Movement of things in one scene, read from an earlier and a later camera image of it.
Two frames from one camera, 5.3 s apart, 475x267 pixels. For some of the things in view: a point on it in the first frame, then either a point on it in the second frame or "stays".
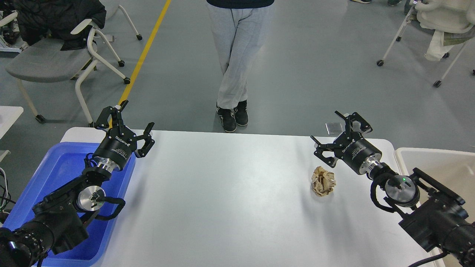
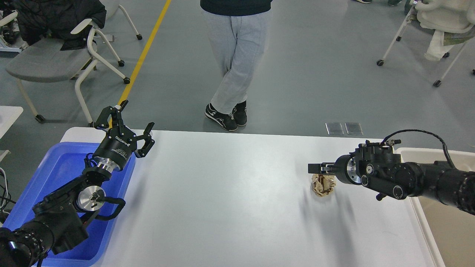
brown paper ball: [323, 182] stays
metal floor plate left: [335, 128] stays
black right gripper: [357, 153] → [347, 168]
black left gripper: [114, 152] stays
